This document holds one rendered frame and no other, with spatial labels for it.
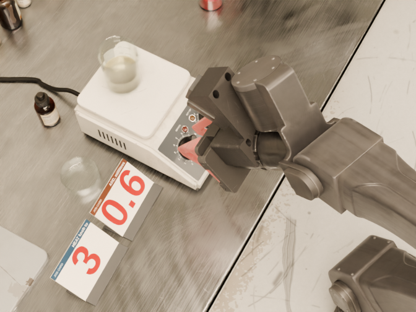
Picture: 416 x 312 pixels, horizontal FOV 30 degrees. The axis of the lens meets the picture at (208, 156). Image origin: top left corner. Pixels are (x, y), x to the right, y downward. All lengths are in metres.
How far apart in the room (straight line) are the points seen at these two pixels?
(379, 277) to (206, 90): 0.27
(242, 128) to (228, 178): 0.08
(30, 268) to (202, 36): 0.44
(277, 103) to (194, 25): 0.48
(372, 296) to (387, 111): 0.37
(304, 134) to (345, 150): 0.06
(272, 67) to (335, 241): 0.35
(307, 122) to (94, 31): 0.53
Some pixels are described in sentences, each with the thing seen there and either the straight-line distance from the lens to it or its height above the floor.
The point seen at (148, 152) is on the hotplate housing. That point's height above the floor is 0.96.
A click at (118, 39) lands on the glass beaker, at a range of 1.04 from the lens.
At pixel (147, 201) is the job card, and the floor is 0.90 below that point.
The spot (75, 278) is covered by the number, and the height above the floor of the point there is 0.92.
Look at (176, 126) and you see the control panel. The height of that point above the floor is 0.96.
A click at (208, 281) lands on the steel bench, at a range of 1.04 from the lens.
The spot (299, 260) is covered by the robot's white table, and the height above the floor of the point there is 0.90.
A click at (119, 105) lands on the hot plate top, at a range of 1.06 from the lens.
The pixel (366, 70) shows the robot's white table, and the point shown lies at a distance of 1.20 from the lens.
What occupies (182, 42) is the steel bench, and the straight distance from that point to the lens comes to 1.22.
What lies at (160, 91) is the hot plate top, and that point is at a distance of 1.07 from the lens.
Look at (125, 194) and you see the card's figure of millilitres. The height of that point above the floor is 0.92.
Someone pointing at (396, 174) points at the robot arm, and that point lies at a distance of 0.73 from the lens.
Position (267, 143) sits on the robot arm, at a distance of 0.83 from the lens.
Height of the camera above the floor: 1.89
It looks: 63 degrees down
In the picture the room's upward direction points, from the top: 3 degrees counter-clockwise
